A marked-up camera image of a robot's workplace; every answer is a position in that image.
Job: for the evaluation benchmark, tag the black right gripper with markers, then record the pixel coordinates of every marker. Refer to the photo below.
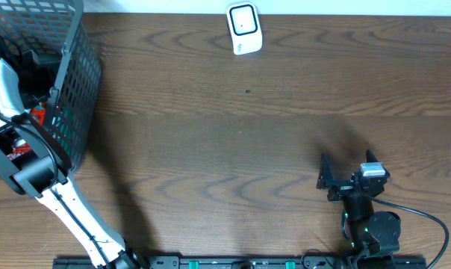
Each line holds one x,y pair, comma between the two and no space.
326,181

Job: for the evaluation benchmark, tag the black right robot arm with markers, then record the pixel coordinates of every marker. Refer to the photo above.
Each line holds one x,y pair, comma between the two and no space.
373,233

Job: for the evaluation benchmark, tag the white barcode scanner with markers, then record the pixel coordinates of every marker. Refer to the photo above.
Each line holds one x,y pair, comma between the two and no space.
245,28

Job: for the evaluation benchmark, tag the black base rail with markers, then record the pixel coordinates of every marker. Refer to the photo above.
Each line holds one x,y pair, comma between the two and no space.
311,262

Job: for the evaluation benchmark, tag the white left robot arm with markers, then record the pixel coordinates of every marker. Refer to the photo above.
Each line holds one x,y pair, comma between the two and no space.
33,163

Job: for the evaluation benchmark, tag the grey plastic mesh basket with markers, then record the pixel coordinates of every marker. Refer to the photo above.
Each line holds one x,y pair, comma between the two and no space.
53,30

